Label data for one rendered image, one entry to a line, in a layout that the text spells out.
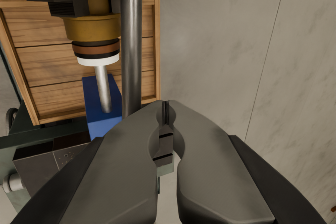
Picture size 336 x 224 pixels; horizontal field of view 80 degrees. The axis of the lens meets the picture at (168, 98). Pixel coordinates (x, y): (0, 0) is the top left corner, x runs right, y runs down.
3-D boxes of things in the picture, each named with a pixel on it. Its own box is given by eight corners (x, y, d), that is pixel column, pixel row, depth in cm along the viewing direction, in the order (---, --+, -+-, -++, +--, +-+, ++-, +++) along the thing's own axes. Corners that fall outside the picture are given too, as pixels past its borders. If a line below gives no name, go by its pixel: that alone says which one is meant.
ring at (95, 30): (50, -8, 25) (67, 64, 29) (126, -8, 28) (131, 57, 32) (55, -10, 32) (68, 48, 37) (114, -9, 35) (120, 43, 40)
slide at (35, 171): (15, 149, 52) (11, 161, 49) (168, 114, 67) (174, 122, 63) (37, 194, 61) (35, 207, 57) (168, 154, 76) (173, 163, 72)
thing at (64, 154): (53, 138, 50) (52, 151, 46) (96, 128, 54) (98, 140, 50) (71, 191, 60) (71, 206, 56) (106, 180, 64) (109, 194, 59)
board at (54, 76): (-9, -1, 42) (-16, 0, 39) (155, -3, 54) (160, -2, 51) (35, 118, 57) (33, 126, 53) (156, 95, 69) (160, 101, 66)
